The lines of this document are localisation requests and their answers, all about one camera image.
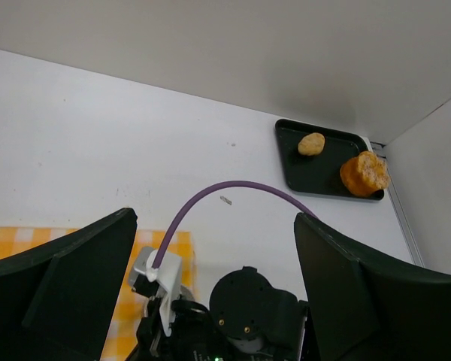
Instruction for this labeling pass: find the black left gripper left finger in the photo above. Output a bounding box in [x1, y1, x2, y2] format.
[0, 208, 137, 360]

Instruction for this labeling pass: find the small screw on table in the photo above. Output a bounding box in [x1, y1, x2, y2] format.
[219, 196, 232, 205]

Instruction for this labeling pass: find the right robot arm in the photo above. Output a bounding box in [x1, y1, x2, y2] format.
[128, 266, 308, 360]

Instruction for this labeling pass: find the black baking tray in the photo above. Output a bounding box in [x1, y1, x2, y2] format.
[274, 119, 368, 200]

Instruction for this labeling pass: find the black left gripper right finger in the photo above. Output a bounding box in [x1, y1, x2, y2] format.
[294, 213, 451, 360]

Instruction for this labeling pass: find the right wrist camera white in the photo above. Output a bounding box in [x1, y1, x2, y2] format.
[128, 247, 183, 337]

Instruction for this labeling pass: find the yellow checkered cloth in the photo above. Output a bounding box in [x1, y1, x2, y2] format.
[0, 225, 196, 361]

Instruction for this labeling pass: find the small oval bread roll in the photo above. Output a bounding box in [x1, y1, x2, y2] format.
[298, 132, 325, 156]

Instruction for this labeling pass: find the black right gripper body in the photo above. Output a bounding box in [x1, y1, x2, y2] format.
[127, 298, 226, 360]

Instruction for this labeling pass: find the orange cupcake-shaped bread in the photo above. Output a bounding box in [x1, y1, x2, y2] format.
[340, 151, 390, 198]

